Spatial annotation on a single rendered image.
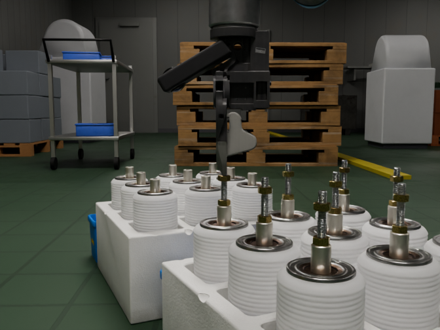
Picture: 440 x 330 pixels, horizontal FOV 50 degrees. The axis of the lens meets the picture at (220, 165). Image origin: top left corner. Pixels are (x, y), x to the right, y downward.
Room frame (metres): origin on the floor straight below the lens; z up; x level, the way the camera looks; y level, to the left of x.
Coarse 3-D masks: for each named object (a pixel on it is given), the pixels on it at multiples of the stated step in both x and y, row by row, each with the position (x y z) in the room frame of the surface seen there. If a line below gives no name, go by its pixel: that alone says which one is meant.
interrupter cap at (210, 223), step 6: (204, 222) 0.72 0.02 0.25; (210, 222) 0.72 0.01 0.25; (216, 222) 0.73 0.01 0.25; (234, 222) 0.72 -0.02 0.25; (240, 222) 0.71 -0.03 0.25; (246, 222) 0.71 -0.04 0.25; (204, 228) 0.69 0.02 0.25; (210, 228) 0.68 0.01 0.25; (216, 228) 0.68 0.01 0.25; (222, 228) 0.68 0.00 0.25; (228, 228) 0.68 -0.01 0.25; (234, 228) 0.68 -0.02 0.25; (240, 228) 0.68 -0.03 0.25
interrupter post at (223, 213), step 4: (220, 208) 0.70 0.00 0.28; (224, 208) 0.70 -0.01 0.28; (228, 208) 0.70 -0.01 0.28; (220, 212) 0.70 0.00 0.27; (224, 212) 0.70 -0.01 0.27; (228, 212) 0.70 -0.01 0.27; (220, 216) 0.70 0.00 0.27; (224, 216) 0.70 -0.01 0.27; (228, 216) 0.70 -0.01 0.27; (220, 220) 0.70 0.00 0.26; (224, 220) 0.70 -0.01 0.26; (228, 220) 0.70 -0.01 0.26; (220, 224) 0.70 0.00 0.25; (224, 224) 0.70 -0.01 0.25; (228, 224) 0.70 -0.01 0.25
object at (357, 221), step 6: (348, 216) 0.78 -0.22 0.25; (354, 216) 0.78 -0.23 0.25; (360, 216) 0.78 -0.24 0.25; (366, 216) 0.79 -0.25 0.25; (342, 222) 0.77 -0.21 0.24; (348, 222) 0.77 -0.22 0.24; (354, 222) 0.77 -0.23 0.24; (360, 222) 0.77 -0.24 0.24; (366, 222) 0.78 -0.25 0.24; (360, 228) 0.77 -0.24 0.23
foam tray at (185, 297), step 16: (176, 272) 0.70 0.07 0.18; (192, 272) 0.74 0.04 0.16; (176, 288) 0.69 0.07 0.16; (192, 288) 0.63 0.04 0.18; (208, 288) 0.63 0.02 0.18; (224, 288) 0.64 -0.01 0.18; (176, 304) 0.69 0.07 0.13; (192, 304) 0.63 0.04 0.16; (208, 304) 0.58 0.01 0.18; (224, 304) 0.58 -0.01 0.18; (176, 320) 0.69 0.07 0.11; (192, 320) 0.63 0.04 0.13; (208, 320) 0.58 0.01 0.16; (224, 320) 0.54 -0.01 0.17; (240, 320) 0.53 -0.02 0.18; (256, 320) 0.53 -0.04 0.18; (272, 320) 0.53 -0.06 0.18
